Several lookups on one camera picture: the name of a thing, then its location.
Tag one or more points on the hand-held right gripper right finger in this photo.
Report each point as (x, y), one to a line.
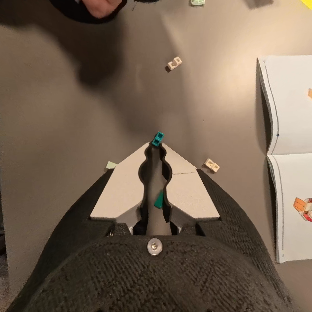
(192, 195)

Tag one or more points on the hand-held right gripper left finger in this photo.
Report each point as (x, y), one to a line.
(117, 190)

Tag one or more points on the teal lego brick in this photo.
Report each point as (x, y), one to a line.
(158, 139)

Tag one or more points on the light green lego piece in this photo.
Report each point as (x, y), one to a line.
(197, 2)
(111, 165)

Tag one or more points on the teal flat lego piece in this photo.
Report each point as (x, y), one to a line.
(159, 201)

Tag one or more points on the white lego brick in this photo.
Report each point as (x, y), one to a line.
(174, 63)
(211, 165)

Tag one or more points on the lego instruction booklet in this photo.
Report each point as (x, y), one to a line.
(292, 109)

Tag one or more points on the orange lego piece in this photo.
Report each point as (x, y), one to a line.
(310, 93)

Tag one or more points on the person's left hand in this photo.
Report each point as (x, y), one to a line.
(102, 7)

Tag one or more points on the yellow flat piece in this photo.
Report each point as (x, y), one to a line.
(307, 3)

